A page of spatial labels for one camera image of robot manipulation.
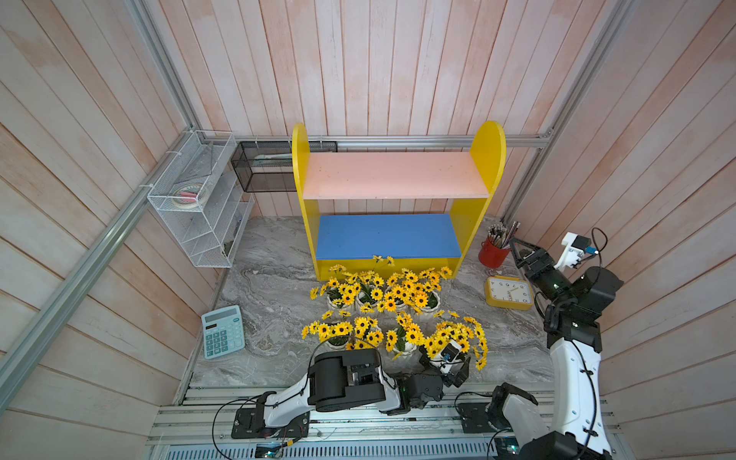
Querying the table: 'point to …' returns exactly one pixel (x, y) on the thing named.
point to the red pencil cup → (494, 251)
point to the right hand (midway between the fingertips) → (512, 244)
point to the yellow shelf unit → (402, 209)
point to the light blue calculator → (222, 332)
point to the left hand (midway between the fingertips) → (453, 349)
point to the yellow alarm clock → (509, 292)
